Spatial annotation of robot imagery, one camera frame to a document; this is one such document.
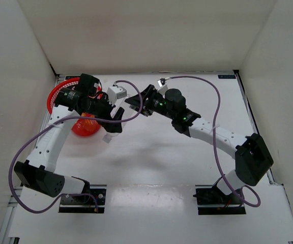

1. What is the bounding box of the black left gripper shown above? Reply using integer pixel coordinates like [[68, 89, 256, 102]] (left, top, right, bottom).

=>
[[83, 93, 124, 133]]

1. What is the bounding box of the purple camera cable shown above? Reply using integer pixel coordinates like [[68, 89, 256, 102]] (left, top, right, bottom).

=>
[[8, 80, 144, 213], [165, 75, 261, 208]]

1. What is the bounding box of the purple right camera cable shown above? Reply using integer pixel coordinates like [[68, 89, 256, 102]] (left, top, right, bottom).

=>
[[165, 75, 261, 208]]

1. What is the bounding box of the red mesh plastic bin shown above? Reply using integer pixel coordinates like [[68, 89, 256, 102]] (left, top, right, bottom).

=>
[[47, 76, 101, 137]]

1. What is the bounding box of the clear plastic bottle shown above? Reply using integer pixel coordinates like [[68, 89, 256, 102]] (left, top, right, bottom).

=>
[[103, 99, 133, 143]]

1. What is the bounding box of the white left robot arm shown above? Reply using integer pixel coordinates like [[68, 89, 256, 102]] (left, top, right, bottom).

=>
[[14, 74, 127, 203]]

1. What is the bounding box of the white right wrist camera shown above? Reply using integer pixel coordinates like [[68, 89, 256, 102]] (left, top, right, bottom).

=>
[[157, 77, 169, 95]]

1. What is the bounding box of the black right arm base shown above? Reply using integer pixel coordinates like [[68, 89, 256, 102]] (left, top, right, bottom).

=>
[[193, 186, 246, 216]]

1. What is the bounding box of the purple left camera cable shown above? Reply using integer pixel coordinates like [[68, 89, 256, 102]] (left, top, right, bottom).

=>
[[8, 80, 144, 213]]

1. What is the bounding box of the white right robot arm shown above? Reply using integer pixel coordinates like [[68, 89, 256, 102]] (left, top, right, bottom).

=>
[[125, 85, 273, 203]]

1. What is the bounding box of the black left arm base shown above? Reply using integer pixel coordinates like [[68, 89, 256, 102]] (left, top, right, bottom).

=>
[[58, 185, 107, 214]]

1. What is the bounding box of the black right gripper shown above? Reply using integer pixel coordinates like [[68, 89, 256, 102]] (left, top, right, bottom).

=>
[[125, 85, 175, 120]]

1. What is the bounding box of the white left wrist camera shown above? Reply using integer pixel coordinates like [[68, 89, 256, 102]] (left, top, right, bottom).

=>
[[106, 85, 127, 105]]

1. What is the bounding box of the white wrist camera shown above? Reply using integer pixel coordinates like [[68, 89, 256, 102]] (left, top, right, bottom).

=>
[[106, 85, 127, 105], [157, 77, 169, 95]]

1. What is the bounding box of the aluminium table frame rail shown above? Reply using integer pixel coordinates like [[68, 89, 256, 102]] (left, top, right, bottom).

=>
[[0, 74, 60, 243]]

